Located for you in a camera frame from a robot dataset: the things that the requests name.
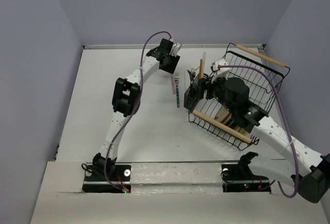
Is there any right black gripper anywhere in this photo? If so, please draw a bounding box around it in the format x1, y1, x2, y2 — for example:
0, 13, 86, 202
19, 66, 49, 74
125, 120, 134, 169
193, 72, 235, 114

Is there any teal handled fork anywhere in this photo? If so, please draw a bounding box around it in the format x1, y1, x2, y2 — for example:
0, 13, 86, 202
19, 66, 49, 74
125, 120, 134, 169
174, 72, 180, 108

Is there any wooden chopstick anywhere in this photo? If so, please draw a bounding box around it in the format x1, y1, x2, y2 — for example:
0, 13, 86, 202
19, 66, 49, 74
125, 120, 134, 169
198, 59, 203, 80

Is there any pink handled fork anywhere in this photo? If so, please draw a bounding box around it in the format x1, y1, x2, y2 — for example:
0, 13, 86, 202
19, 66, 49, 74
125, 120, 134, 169
170, 74, 176, 94

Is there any black metal fork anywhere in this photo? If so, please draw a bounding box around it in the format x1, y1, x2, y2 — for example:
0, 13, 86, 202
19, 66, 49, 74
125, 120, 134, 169
187, 66, 196, 85

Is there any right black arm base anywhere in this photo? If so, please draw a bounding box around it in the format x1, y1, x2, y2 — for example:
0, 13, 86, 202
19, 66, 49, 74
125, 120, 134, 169
220, 164, 271, 193

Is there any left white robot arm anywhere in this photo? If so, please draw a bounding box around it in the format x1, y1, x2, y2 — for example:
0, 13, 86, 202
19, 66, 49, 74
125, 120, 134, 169
92, 39, 182, 180

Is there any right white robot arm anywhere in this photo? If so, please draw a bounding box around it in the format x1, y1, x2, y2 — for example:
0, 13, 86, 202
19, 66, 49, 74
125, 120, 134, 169
201, 77, 329, 203

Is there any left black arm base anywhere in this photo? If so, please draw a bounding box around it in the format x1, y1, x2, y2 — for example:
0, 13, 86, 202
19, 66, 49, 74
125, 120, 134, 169
81, 163, 131, 194

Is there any black utensil caddy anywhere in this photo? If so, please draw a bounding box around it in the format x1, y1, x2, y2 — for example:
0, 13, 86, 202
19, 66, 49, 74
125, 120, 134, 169
184, 74, 208, 112

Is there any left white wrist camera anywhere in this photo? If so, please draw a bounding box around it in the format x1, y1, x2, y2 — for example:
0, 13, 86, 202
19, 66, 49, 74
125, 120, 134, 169
170, 42, 182, 57

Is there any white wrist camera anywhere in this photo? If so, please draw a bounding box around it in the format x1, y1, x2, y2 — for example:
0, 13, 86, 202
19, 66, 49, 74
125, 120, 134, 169
210, 58, 229, 82
170, 42, 182, 57

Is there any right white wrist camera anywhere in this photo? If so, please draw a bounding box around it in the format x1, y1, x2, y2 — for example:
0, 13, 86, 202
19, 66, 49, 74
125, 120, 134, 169
210, 58, 229, 82

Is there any black wire dish rack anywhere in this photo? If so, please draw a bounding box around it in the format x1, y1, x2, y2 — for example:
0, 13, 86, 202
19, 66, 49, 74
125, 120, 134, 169
184, 45, 290, 151

